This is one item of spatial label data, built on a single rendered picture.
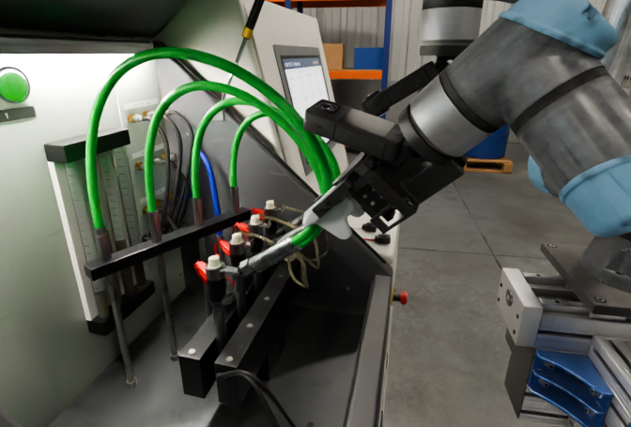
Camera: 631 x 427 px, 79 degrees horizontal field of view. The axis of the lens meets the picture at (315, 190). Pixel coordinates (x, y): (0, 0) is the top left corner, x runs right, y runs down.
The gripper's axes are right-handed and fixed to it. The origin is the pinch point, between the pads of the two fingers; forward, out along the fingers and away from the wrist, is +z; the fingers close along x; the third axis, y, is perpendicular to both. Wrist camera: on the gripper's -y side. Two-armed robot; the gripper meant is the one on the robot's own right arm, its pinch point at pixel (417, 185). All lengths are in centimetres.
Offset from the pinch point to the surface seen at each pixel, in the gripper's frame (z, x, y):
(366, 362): 28.3, -8.0, -5.5
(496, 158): 106, 461, 108
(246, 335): 25.3, -10.2, -25.4
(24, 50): -19, -13, -54
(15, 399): 31, -26, -57
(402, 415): 123, 66, 5
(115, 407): 40, -17, -48
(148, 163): -1.5, -4.5, -43.8
